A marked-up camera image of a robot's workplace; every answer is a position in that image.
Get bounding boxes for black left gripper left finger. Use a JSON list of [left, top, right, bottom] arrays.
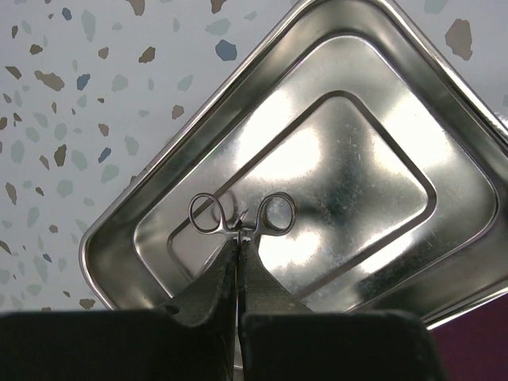
[[1, 241, 237, 380]]

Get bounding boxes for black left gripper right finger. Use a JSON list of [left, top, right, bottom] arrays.
[[239, 242, 447, 380]]

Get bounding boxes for steel hemostat forceps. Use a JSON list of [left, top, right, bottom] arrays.
[[188, 192, 297, 244]]

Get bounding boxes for purple cloth mat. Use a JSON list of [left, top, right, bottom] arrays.
[[426, 288, 507, 380]]

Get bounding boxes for stainless steel tray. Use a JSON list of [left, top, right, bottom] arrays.
[[79, 1, 507, 327]]

